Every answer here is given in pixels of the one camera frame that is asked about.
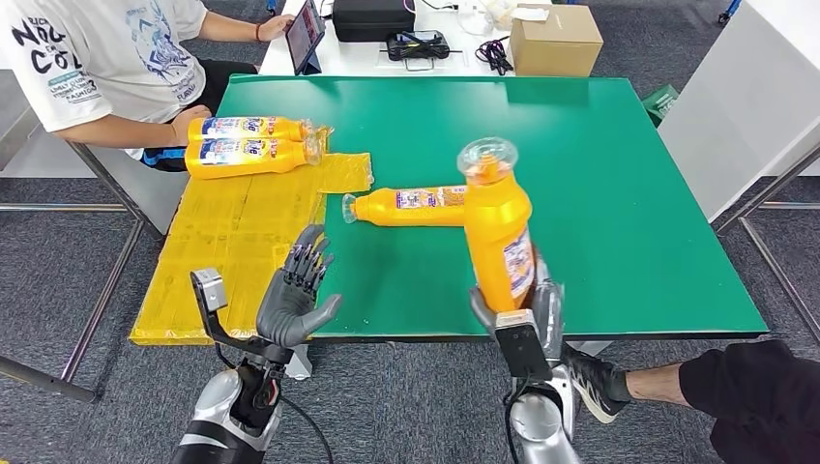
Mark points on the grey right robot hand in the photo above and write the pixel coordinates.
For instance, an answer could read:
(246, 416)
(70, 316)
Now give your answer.
(551, 320)

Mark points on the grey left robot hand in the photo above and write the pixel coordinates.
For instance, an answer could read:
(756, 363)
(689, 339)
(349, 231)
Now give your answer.
(291, 314)

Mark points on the person's right hand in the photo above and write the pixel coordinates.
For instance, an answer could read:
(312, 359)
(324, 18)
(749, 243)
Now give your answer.
(186, 125)

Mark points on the person's left hand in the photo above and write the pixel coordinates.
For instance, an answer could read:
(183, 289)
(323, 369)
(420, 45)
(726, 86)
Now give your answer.
(275, 27)

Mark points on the orange detergent bottle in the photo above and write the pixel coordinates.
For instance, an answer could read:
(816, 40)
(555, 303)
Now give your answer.
(384, 211)
(256, 166)
(288, 130)
(496, 224)

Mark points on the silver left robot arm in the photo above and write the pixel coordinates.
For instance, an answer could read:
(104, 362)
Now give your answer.
(214, 400)

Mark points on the blue caster leg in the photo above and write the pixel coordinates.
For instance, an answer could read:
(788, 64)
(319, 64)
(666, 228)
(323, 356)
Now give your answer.
(730, 9)
(271, 6)

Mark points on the black tablet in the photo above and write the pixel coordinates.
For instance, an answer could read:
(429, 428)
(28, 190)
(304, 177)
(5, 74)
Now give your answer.
(304, 32)

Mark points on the white table leg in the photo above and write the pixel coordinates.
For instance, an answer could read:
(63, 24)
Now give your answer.
(301, 368)
(596, 349)

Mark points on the white bench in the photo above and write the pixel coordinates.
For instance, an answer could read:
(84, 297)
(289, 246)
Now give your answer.
(128, 192)

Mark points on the yellow taped cardboard board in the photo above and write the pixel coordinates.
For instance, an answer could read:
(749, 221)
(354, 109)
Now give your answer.
(224, 256)

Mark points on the white desk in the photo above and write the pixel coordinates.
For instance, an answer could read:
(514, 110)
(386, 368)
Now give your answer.
(359, 59)

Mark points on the black carrying case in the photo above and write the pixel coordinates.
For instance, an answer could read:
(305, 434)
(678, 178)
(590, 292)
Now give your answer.
(373, 19)

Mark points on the person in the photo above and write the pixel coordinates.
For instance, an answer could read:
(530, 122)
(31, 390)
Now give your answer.
(96, 64)
(756, 391)

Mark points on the black handheld controller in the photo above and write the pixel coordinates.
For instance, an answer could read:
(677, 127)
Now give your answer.
(418, 46)

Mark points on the clear plastic bag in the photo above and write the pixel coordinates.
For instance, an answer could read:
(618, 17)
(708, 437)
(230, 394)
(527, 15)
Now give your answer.
(475, 19)

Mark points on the green bag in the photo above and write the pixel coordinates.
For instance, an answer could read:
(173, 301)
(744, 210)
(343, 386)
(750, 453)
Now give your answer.
(663, 104)

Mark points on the white paper sheet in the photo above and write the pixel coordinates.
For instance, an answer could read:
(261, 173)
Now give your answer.
(530, 14)

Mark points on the brown cardboard box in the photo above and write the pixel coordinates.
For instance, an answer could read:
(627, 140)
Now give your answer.
(556, 46)

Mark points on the white side table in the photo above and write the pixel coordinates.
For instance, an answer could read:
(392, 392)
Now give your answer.
(737, 109)

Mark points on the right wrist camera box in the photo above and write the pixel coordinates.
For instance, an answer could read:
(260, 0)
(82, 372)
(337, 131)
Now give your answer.
(522, 349)

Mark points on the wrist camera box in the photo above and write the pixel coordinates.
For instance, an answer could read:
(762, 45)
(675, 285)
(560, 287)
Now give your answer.
(522, 349)
(209, 291)

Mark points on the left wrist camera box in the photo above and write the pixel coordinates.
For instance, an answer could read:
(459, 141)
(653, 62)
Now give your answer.
(209, 291)

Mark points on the steel frame table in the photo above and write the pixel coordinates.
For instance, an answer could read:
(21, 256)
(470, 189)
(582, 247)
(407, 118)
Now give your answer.
(64, 209)

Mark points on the steel table frame legs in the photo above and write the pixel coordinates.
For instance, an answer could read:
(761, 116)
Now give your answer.
(769, 190)

